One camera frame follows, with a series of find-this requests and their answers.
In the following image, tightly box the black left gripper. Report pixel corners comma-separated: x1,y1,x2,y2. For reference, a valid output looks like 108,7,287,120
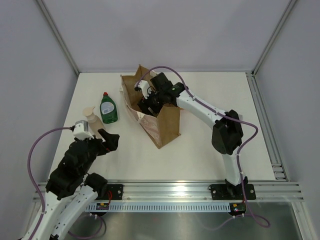
75,128,119,176

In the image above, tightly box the aluminium frame post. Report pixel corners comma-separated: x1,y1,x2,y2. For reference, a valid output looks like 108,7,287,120
251,0,299,77
34,0,81,77

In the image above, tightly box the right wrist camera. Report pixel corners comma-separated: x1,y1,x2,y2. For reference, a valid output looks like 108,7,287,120
134,80,150,99

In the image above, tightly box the brown canvas tote bag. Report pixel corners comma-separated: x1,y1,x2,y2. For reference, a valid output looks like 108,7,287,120
121,65,181,149

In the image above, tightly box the beige pump bottle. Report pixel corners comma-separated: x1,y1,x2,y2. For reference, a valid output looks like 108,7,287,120
82,106,105,138

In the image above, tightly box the right side aluminium rail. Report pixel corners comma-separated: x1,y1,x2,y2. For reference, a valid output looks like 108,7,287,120
245,72,290,182

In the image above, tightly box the aluminium rail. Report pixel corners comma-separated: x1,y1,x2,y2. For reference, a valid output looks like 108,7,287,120
108,180,304,202
245,72,290,182

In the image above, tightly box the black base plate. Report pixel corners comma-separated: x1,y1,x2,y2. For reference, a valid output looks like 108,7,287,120
208,183,257,201
98,184,124,201

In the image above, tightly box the right aluminium frame post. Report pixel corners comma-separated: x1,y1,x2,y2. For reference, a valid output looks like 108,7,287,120
251,0,299,77

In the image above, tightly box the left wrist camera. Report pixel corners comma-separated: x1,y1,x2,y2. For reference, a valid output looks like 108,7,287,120
72,120,94,140

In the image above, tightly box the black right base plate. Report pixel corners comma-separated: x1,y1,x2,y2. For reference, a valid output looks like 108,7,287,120
208,183,257,201

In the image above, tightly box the green dish soap bottle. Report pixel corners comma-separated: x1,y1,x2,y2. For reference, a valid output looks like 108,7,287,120
99,92,118,124

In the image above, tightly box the white slotted cable duct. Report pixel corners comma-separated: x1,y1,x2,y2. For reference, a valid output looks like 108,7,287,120
84,202,231,213

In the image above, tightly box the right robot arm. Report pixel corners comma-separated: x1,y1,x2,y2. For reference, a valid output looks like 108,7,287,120
134,72,248,199

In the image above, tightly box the left aluminium frame post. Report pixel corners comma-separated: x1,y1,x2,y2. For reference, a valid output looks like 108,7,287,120
34,0,81,77

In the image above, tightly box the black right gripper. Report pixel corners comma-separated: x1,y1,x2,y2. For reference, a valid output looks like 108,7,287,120
137,87,166,121

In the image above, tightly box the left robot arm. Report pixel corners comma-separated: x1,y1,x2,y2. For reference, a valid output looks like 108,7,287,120
23,126,120,240

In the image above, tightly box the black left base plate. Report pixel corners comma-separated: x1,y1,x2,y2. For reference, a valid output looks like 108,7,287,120
98,184,124,201

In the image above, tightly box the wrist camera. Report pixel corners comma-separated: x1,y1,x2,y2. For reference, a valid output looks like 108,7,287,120
134,80,150,99
72,120,94,140

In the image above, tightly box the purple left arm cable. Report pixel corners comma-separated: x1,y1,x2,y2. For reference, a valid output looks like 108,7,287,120
27,126,107,238

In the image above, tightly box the aluminium front rail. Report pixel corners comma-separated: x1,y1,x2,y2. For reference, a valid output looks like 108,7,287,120
108,180,304,202

